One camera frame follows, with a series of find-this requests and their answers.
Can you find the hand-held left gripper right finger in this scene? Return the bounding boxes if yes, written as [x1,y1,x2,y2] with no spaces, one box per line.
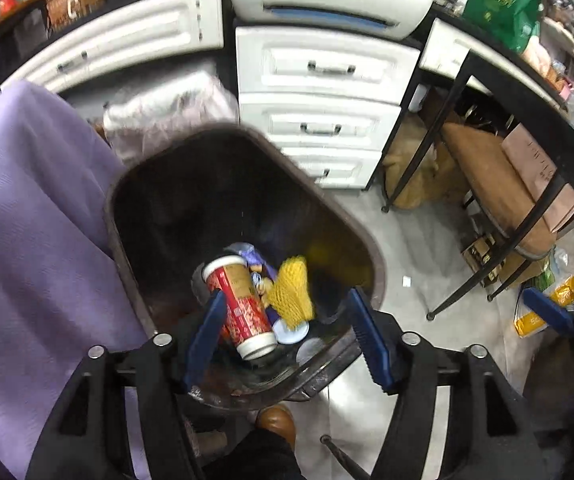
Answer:
[348,287,538,480]

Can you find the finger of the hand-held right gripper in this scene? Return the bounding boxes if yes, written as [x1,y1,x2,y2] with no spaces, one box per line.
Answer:
[523,287,574,336]

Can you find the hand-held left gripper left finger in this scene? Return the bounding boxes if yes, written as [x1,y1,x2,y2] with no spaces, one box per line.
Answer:
[26,290,228,480]

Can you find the red paper cup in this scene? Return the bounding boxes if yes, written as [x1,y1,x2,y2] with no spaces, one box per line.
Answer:
[203,255,278,362]

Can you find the blue paper cup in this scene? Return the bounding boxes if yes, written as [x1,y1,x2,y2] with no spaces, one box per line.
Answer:
[273,319,310,346]

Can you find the purple snack packet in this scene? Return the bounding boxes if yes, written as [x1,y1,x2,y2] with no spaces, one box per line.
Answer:
[224,242,280,281]

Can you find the yellow foam fruit net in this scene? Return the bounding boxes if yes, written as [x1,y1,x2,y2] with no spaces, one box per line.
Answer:
[267,256,316,331]

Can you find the dark plastic bin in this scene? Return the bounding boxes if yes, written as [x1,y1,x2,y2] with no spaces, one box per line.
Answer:
[104,122,388,413]

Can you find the person's brown shoe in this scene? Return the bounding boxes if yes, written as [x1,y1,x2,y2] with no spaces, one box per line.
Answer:
[257,404,298,451]

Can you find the person's legs in dark pants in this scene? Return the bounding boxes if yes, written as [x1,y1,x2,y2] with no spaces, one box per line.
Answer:
[187,410,308,480]

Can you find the black stool with brown cushion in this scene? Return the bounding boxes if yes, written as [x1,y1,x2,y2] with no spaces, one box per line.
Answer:
[379,52,574,321]

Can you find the pink paper bag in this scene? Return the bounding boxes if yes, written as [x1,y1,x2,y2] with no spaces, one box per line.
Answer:
[502,122,574,233]

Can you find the brown paper bag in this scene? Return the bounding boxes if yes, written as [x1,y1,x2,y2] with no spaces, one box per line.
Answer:
[384,110,468,208]

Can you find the purple floral tablecloth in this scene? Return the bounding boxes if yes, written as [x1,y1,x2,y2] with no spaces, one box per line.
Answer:
[0,80,160,480]

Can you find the clear plastic bag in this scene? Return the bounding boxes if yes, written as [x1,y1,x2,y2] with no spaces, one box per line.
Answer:
[104,72,240,161]

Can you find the white drawer cabinet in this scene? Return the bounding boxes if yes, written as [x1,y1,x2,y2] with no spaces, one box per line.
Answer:
[234,25,420,191]

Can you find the small white desk drawer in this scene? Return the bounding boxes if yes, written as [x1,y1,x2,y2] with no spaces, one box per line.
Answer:
[419,17,492,93]

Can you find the green shopping bag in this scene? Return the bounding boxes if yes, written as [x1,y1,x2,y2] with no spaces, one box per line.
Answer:
[462,0,545,53]

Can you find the long white desk drawer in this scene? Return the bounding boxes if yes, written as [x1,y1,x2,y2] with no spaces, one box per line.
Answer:
[0,0,225,93]

